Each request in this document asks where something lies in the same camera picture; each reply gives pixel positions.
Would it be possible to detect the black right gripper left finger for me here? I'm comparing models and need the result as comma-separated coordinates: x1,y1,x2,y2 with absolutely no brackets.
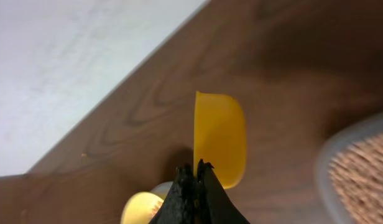
149,164,197,224

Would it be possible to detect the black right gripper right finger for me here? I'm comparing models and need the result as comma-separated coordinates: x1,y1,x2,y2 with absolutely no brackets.
197,159,249,224

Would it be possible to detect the pale yellow bowl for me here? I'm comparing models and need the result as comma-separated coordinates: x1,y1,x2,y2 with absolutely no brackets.
121,192,164,224

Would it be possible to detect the yellow measuring scoop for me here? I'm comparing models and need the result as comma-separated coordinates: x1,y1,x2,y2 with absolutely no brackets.
193,91,247,191

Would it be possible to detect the white digital kitchen scale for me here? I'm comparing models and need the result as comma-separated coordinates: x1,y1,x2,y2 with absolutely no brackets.
150,181,173,200

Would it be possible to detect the clear plastic container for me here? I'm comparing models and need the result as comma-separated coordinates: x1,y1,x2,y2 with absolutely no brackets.
315,109,383,224

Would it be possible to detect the soybeans pile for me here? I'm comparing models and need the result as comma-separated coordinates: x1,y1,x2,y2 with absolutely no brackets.
328,133,383,224

